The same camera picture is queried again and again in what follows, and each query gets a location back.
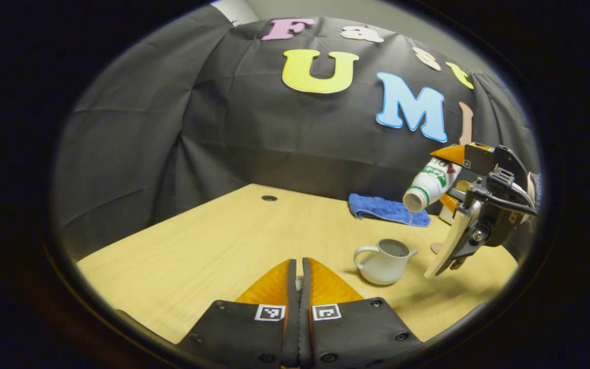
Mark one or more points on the white ceramic teacup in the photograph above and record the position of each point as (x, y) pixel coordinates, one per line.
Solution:
(382, 269)

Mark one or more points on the white plastic water bottle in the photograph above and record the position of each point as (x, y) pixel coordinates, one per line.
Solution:
(428, 184)

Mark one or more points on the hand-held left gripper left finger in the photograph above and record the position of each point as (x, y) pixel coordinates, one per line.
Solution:
(291, 328)

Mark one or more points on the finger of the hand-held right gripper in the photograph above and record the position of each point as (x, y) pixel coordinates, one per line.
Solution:
(459, 236)
(479, 158)

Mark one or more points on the round wooden coaster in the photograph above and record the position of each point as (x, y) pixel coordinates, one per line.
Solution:
(436, 248)

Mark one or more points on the black backdrop cloth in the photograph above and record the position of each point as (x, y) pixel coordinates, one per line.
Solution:
(172, 128)

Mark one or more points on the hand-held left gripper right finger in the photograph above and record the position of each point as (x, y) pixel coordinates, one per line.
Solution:
(306, 328)

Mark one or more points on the blue towel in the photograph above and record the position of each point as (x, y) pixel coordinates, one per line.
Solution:
(377, 207)

